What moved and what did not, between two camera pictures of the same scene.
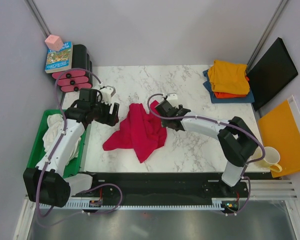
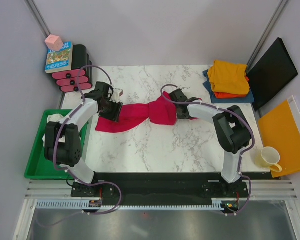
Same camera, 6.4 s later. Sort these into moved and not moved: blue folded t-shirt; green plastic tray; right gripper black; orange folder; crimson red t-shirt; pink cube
Moved: right gripper black; crimson red t-shirt
Not moved: orange folder; blue folded t-shirt; pink cube; green plastic tray
